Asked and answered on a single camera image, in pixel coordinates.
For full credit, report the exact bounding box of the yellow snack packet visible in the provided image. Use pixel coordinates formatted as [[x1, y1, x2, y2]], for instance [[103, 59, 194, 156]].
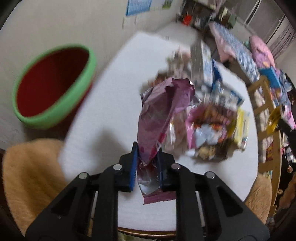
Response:
[[232, 107, 250, 151]]

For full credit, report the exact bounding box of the light blue snack bag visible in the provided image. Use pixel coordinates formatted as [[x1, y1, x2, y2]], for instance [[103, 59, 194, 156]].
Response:
[[210, 79, 244, 111]]

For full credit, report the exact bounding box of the purple pink snack bag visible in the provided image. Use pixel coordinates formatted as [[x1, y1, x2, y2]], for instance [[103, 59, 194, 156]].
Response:
[[137, 80, 195, 204]]

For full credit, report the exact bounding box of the pink receipt box wrapper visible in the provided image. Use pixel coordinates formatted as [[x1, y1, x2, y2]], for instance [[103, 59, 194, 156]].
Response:
[[166, 48, 191, 70]]

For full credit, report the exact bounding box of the white blue milk carton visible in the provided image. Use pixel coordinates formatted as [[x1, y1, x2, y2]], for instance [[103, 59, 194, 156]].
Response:
[[190, 39, 213, 85]]

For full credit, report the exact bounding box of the blue foil snack bag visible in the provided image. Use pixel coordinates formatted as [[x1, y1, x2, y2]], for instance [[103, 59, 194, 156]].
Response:
[[211, 59, 223, 88]]

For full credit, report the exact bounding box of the newspaper ball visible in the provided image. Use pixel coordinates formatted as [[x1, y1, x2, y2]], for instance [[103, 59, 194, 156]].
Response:
[[145, 73, 189, 96]]

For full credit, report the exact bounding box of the green rimmed red trash bin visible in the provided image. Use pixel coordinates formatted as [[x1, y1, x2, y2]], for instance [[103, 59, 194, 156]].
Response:
[[12, 44, 97, 130]]

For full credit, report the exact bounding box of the beige fuzzy cushion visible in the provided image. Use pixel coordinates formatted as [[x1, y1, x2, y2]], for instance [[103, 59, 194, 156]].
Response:
[[3, 138, 67, 234]]

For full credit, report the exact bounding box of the pink cartoon snack wrapper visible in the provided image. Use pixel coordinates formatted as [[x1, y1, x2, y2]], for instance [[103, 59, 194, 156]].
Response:
[[185, 103, 237, 161]]

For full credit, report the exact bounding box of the blue book on bed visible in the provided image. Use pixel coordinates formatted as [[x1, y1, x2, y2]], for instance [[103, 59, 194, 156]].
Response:
[[259, 67, 280, 88]]

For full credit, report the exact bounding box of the pink folded quilt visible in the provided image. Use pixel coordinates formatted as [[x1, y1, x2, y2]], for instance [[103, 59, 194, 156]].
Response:
[[249, 35, 275, 68]]

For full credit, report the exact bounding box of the bed with plaid blanket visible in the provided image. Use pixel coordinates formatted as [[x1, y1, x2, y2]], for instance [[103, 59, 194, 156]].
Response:
[[209, 21, 260, 82]]

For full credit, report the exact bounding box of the red plastic bucket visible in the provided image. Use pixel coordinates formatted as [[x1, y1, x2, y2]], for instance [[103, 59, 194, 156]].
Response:
[[182, 15, 192, 26]]

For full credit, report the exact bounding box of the dark metal shelf rack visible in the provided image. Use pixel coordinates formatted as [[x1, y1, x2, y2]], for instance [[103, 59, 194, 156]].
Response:
[[176, 1, 216, 30]]

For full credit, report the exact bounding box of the wooden chair frame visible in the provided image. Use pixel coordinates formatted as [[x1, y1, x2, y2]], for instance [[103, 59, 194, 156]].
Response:
[[248, 76, 282, 217]]

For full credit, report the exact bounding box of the blue pinyin wall poster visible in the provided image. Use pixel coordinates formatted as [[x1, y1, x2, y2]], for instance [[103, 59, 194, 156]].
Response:
[[125, 0, 152, 16]]

